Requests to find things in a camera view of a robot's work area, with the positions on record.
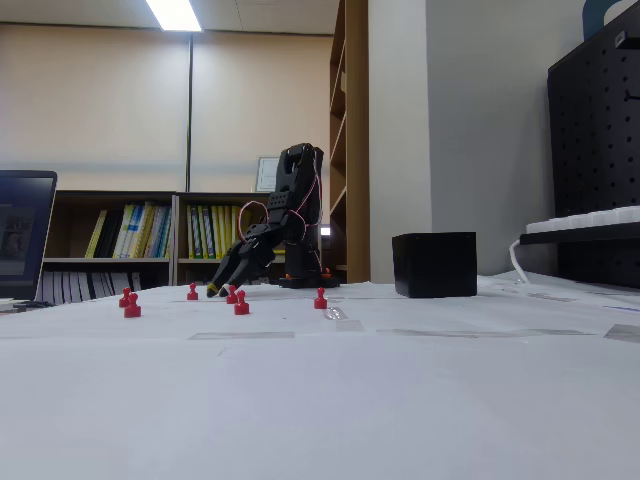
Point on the red pawn back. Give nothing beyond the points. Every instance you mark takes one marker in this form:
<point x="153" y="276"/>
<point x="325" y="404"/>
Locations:
<point x="192" y="293"/>

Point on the white blue binder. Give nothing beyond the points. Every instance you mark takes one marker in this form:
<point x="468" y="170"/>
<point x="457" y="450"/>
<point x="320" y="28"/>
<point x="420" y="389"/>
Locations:
<point x="160" y="232"/>

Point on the dark laptop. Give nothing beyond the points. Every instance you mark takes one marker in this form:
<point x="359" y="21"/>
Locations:
<point x="22" y="235"/>

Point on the dark vertical pole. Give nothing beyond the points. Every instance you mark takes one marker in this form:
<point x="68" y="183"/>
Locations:
<point x="190" y="110"/>

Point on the yellow green binder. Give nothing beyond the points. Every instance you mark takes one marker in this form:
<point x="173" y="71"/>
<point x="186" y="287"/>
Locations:
<point x="203" y="232"/>
<point x="192" y="232"/>

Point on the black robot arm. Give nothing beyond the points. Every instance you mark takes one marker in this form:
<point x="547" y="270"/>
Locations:
<point x="300" y="170"/>

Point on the framed white certificate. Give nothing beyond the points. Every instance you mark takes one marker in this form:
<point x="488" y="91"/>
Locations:
<point x="267" y="175"/>

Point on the thin yellow book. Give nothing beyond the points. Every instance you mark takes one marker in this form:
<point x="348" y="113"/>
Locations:
<point x="96" y="235"/>

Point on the white blue book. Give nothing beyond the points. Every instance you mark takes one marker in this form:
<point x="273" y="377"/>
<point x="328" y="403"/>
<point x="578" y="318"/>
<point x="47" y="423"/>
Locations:
<point x="125" y="230"/>

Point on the small white lit screen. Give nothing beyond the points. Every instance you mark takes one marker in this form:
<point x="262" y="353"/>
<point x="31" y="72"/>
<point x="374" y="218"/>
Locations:
<point x="326" y="231"/>

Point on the black open box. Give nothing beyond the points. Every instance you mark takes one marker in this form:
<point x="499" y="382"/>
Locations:
<point x="435" y="265"/>

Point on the black pegboard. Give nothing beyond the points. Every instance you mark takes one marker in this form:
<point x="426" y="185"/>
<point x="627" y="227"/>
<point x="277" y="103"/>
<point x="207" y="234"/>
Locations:
<point x="590" y="125"/>

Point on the white rounded object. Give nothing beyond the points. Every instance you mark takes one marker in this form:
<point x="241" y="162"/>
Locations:
<point x="622" y="9"/>

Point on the white paper table cover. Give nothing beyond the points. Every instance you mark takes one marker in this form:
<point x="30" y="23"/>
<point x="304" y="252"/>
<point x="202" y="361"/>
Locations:
<point x="320" y="400"/>

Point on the red pawn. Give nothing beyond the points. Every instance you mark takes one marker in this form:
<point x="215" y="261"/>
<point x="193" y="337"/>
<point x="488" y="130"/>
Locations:
<point x="123" y="299"/>
<point x="132" y="310"/>
<point x="192" y="293"/>
<point x="232" y="299"/>
<point x="241" y="307"/>
<point x="320" y="301"/>

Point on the beige roller blind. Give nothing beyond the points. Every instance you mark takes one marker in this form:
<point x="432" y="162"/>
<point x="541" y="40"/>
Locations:
<point x="90" y="100"/>
<point x="240" y="100"/>

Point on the ceiling light panel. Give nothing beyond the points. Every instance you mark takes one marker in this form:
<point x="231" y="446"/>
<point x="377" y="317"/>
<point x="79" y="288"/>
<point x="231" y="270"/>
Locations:
<point x="174" y="14"/>

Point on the tall wooden bookshelf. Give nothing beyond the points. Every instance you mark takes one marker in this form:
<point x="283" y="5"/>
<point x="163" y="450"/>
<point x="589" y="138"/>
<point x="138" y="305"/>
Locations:
<point x="356" y="150"/>

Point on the clear tape strip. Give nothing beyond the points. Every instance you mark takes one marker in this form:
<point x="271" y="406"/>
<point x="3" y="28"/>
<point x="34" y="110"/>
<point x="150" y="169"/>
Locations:
<point x="624" y="333"/>
<point x="240" y="335"/>
<point x="335" y="314"/>
<point x="480" y="333"/>
<point x="350" y="325"/>

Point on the black book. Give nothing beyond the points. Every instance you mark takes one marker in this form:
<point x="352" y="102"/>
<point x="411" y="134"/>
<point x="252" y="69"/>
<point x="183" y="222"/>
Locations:
<point x="110" y="235"/>

